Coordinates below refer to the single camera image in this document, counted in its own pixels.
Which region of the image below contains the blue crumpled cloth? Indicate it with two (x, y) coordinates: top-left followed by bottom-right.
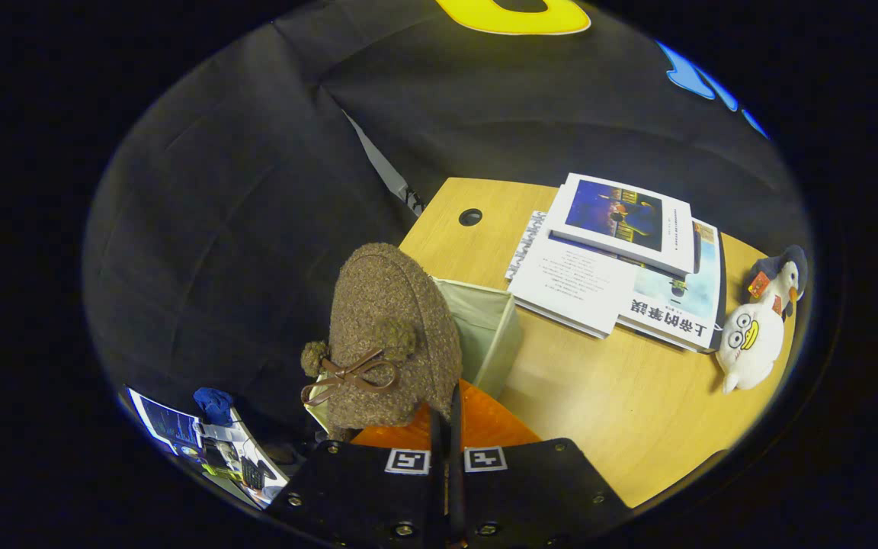
(194, 387), (234, 426)

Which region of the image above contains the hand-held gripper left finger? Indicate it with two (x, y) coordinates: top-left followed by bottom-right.
(268, 400), (449, 549)

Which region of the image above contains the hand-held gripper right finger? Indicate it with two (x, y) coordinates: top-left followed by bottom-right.
(447, 379), (632, 549)

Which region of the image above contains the black backdrop cloth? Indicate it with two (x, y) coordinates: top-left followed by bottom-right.
(82, 0), (809, 458)

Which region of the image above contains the white duck plush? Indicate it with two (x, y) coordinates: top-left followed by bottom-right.
(716, 303), (785, 395)

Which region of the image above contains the white book blue picture cover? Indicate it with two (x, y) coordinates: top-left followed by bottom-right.
(546, 172), (696, 279)

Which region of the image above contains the pale green fabric storage box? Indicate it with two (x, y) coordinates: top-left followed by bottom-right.
(303, 276), (524, 439)

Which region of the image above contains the dark blue penguin plush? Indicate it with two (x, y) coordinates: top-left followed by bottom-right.
(748, 245), (809, 317)

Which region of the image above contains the brown fuzzy shoe with bow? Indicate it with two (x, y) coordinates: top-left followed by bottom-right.
(300, 242), (464, 432)

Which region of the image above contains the white printed leaflet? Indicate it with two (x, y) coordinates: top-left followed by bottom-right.
(505, 210), (548, 281)

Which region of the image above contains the light blue cover book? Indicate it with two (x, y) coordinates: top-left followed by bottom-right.
(618, 220), (728, 354)

